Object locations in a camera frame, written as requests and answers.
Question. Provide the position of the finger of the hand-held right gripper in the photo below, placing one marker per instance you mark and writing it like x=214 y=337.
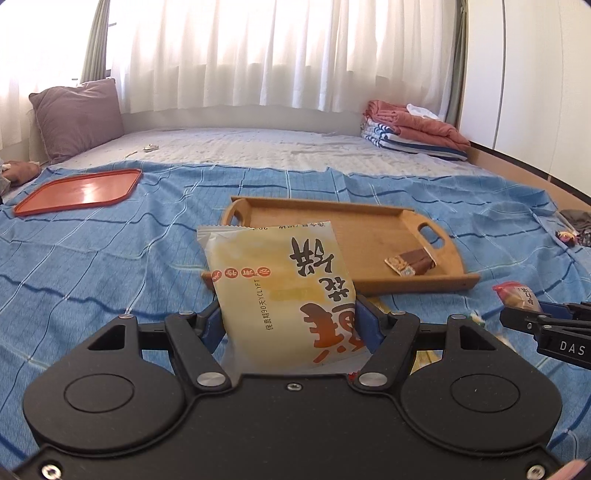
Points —
x=521 y=318
x=570 y=310

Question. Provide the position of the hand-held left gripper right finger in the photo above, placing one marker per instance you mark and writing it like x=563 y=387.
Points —
x=369 y=324

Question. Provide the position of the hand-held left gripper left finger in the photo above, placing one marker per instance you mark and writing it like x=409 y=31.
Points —
x=213 y=324

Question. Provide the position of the pink snack packet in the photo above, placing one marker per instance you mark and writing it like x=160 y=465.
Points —
x=519 y=295

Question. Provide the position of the pale yellow pastry packet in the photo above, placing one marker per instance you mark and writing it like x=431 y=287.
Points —
x=277 y=286

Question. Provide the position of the brown snack bar packet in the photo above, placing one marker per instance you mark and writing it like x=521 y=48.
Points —
x=415 y=259

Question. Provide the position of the wooden serving tray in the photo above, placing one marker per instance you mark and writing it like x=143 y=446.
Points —
x=369 y=240

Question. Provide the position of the small toy at bed edge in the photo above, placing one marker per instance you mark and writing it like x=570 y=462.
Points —
x=567 y=236

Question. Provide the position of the dark cloth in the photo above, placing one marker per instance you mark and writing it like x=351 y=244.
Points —
x=577 y=219

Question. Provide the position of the blue checked bedsheet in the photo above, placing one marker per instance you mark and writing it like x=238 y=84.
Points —
x=138 y=258

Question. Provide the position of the white mattress cover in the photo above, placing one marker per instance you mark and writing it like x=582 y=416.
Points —
x=254 y=147

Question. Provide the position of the small metal object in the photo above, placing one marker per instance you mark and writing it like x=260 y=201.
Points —
x=150 y=147

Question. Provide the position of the folded blue striped blanket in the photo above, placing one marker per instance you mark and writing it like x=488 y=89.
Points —
x=383 y=136

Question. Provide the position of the red plastic tray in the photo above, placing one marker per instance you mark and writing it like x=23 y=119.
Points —
x=78 y=191

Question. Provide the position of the folded clothes stack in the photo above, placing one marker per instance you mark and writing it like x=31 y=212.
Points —
x=429 y=127

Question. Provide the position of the white bed headboard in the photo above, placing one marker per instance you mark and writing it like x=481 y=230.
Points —
x=240 y=117

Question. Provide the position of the white wardrobe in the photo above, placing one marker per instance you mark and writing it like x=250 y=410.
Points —
x=545 y=92

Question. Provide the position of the white cloth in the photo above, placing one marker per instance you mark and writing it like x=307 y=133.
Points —
x=418 y=110

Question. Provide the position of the brown cloth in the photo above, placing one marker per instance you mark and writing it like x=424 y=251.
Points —
x=21 y=171

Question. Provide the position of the purple pillow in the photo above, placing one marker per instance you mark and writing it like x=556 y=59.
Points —
x=74 y=115

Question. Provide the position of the grey-green curtain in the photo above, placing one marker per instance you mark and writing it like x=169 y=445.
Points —
x=458 y=69
x=97 y=46

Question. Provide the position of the white sheer curtain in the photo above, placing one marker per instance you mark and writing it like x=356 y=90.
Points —
x=254 y=46

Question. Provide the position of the wooden bed frame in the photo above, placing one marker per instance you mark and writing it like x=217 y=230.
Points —
x=531 y=170

